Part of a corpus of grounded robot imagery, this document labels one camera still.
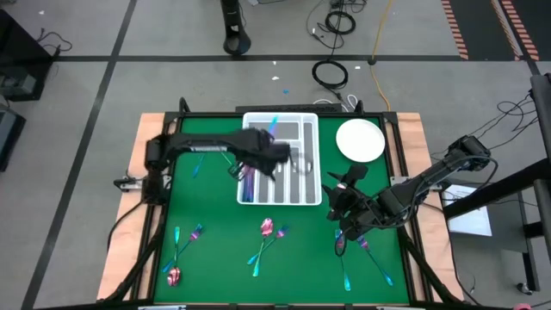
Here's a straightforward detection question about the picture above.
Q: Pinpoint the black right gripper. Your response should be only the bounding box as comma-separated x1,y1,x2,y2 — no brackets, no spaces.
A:
325,164,382,241

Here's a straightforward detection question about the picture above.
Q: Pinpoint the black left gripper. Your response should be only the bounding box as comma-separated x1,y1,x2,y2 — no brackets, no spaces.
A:
234,127,318,174

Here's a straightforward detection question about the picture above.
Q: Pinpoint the white plastic cutlery tray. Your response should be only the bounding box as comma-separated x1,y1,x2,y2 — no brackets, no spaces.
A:
236,111,323,207

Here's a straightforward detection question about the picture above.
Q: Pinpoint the white round plate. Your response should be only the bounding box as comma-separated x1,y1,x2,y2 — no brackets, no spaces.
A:
335,118,387,164

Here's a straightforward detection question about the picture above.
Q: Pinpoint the black power strip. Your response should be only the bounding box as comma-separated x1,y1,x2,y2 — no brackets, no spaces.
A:
235,102,342,114

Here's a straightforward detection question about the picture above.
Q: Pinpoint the green table mat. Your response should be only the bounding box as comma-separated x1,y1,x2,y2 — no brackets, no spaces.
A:
153,115,410,305

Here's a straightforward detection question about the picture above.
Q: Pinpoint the white paper sheet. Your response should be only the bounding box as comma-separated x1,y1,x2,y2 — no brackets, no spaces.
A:
441,183,493,238

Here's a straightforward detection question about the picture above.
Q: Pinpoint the black cylindrical floor stand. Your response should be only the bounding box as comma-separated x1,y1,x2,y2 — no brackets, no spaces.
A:
220,0,252,56

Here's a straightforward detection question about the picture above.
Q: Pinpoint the dark equipment case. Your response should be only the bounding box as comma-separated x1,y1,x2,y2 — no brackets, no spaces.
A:
0,107,27,172

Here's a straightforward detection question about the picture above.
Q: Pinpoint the grey box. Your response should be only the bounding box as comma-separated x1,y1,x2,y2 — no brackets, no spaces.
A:
0,72,38,96

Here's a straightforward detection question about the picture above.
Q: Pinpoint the black cabinet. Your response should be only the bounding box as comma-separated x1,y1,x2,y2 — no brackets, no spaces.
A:
0,9,55,102

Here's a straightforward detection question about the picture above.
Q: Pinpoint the black aluminium table frame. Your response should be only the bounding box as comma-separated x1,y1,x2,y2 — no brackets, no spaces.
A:
101,96,466,310

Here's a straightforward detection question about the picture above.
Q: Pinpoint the white cable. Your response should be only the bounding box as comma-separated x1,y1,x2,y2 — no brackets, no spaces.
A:
313,93,359,114

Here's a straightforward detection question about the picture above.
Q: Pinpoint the coiled black cable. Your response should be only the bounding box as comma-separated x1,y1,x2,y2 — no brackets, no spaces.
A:
311,59,349,90
323,9,357,35

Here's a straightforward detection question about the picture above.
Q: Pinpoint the yellow extension cord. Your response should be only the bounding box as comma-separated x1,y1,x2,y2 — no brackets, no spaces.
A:
368,0,393,112

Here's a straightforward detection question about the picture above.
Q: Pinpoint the black metal cart frame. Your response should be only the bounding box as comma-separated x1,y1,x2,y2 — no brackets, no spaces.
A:
442,72,551,294

